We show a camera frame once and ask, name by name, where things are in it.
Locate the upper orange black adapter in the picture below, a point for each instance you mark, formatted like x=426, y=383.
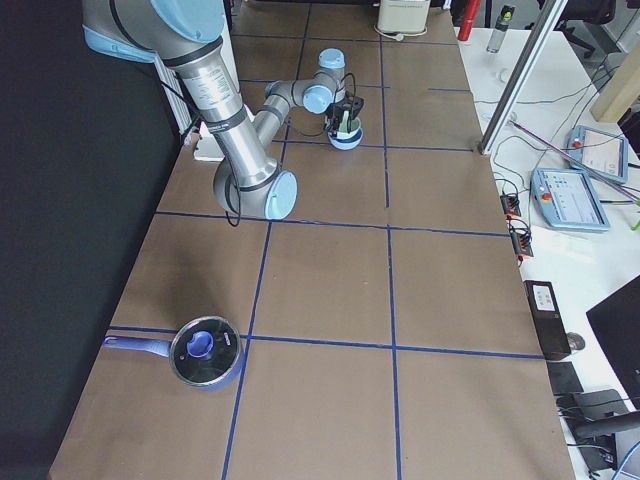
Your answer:
x=511, y=206

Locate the blue teach pendant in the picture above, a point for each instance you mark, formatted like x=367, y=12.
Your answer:
x=604, y=152
x=567, y=200

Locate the blue bowl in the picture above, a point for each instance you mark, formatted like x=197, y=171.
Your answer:
x=351, y=141

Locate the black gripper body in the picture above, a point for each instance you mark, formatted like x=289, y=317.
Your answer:
x=340, y=118

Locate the far blue teach pendant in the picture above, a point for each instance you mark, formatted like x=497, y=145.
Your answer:
x=604, y=152

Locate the aluminium frame post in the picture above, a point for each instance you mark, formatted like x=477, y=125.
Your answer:
x=538, y=36

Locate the near blue teach pendant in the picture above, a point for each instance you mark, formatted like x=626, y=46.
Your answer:
x=567, y=200

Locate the white appliance at table end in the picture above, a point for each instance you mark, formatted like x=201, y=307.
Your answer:
x=402, y=17

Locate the clear water bottle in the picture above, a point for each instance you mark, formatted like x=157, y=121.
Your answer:
x=500, y=28

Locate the lower orange black adapter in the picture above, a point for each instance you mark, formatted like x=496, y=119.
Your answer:
x=521, y=242

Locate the orange black adapter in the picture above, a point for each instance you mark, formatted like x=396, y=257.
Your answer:
x=521, y=242
x=511, y=206

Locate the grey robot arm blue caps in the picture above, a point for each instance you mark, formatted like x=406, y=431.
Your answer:
x=187, y=37

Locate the blue pot with glass lid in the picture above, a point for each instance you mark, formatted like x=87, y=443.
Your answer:
x=207, y=353

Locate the black rectangular box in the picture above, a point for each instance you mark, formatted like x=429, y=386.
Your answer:
x=547, y=320

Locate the green bowl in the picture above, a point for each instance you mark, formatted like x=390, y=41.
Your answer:
x=343, y=135

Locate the red bottle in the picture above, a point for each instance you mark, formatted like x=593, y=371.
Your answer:
x=470, y=14

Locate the black monitor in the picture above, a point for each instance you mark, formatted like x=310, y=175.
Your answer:
x=615, y=322

